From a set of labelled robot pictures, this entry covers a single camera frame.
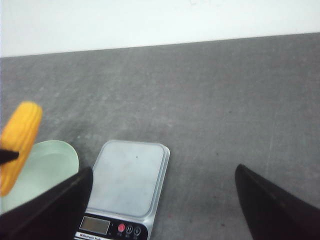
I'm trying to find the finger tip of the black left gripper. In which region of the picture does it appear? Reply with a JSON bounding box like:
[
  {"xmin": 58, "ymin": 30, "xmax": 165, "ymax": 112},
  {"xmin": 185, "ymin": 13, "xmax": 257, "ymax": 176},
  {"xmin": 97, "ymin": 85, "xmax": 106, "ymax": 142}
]
[{"xmin": 0, "ymin": 149, "xmax": 20, "ymax": 164}]

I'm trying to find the light green plate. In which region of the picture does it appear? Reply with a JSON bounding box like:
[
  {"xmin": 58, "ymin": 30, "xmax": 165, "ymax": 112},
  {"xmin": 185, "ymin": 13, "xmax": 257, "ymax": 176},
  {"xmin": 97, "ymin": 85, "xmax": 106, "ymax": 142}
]
[{"xmin": 0, "ymin": 140, "xmax": 79, "ymax": 214}]

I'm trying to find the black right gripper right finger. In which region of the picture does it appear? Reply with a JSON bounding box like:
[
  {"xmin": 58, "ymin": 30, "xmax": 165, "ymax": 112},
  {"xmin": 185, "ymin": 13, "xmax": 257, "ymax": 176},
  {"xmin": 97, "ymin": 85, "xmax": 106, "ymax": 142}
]
[{"xmin": 234, "ymin": 164, "xmax": 320, "ymax": 240}]

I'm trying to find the silver electronic kitchen scale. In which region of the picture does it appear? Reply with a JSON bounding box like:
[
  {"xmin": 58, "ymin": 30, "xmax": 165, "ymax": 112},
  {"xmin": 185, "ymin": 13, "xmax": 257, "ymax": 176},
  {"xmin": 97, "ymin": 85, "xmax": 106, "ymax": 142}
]
[{"xmin": 74, "ymin": 140, "xmax": 170, "ymax": 240}]

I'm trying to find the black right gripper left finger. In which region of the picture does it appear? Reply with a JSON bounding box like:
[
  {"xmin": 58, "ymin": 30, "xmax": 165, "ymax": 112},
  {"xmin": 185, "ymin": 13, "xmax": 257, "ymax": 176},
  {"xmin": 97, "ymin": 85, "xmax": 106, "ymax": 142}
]
[{"xmin": 0, "ymin": 167, "xmax": 93, "ymax": 240}]

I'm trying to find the yellow corn cob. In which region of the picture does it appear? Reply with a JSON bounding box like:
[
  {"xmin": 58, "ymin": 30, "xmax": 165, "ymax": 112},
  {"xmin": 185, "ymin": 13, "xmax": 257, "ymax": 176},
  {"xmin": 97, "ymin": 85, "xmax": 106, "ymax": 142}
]
[{"xmin": 0, "ymin": 101, "xmax": 43, "ymax": 197}]

